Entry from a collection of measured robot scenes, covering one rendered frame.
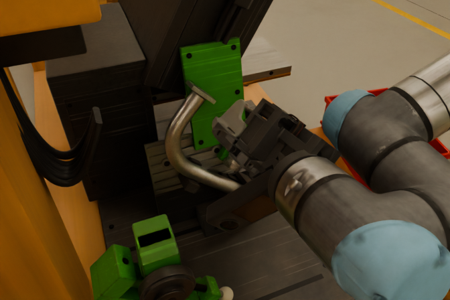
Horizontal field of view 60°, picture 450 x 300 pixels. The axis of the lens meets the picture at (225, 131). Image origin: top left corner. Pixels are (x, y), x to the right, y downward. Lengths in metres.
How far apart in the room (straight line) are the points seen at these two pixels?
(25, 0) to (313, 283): 0.70
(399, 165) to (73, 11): 0.31
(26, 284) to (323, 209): 0.41
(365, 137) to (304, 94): 2.45
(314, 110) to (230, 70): 2.01
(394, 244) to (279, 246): 0.56
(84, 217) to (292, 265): 0.48
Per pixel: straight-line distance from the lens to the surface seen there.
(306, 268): 0.83
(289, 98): 2.81
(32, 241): 0.53
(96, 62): 0.77
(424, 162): 0.41
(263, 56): 0.98
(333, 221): 0.33
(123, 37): 0.84
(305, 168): 0.38
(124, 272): 0.55
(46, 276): 0.59
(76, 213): 0.98
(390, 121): 0.45
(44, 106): 1.34
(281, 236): 0.87
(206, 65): 0.73
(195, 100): 0.71
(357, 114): 0.45
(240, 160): 0.45
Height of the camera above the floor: 1.61
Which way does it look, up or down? 40 degrees down
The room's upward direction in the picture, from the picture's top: straight up
